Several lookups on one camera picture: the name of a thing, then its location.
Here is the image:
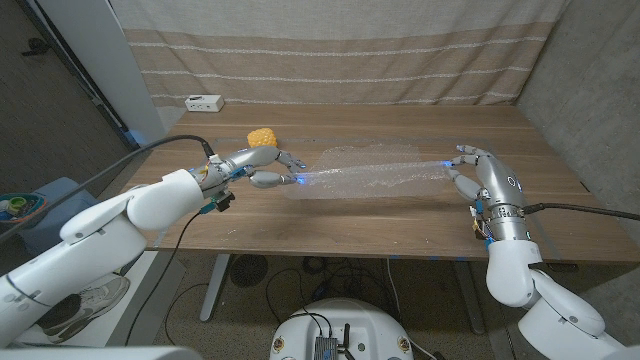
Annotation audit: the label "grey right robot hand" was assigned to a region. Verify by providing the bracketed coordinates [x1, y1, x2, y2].
[443, 144, 526, 212]

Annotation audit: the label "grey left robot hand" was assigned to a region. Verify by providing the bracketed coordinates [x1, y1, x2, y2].
[202, 144, 307, 194]

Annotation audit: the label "clear bubble wrap sheet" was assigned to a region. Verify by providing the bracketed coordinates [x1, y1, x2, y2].
[282, 143, 454, 201]

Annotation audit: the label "yellow dimpled ball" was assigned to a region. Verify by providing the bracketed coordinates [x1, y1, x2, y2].
[246, 127, 279, 149]

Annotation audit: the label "white power strip box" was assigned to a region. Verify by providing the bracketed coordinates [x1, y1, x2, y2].
[184, 94, 226, 113]

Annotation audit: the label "beige striped cloth mat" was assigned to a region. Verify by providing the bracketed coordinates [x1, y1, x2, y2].
[108, 0, 571, 107]

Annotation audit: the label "white partition panel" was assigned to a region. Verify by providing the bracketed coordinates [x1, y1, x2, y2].
[35, 0, 167, 150]

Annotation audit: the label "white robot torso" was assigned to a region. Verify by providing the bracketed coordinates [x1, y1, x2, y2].
[269, 298, 415, 360]

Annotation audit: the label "black door strip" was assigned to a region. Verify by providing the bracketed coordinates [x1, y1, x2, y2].
[14, 0, 142, 154]

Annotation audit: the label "black antenna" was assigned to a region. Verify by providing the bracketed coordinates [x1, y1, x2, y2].
[341, 323, 357, 360]

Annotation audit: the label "grey finned module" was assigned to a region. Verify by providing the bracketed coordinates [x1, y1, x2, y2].
[313, 335, 333, 360]

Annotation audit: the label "grey white sneaker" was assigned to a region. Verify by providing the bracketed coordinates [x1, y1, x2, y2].
[37, 276, 132, 345]

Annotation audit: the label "blue orange bowl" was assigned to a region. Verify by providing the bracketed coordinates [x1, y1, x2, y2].
[0, 193, 49, 224]

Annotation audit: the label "blue plastic bin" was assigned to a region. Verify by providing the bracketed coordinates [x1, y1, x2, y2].
[9, 176, 104, 261]

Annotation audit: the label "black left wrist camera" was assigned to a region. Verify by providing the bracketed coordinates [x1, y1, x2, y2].
[209, 191, 236, 214]

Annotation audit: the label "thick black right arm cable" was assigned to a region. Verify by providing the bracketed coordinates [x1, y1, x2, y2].
[522, 202, 640, 222]

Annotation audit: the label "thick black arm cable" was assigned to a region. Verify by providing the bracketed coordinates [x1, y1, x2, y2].
[0, 133, 216, 241]
[522, 202, 640, 222]

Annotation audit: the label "coiled black floor cable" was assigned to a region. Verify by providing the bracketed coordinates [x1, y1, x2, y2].
[301, 255, 327, 275]

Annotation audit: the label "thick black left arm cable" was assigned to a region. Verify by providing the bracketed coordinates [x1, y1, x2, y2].
[0, 133, 216, 241]

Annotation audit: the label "thin black left wrist cable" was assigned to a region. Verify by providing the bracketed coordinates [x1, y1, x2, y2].
[123, 209, 204, 347]

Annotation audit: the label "white floor cable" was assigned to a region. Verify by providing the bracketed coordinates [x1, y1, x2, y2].
[385, 258, 404, 321]

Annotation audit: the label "tangled black floor cables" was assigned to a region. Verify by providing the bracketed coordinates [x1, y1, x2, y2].
[264, 257, 401, 326]

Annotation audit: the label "thin black floor cable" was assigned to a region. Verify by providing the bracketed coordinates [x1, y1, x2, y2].
[163, 282, 211, 347]

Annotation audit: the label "black wall hook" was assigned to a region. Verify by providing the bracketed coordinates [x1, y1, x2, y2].
[20, 37, 51, 56]

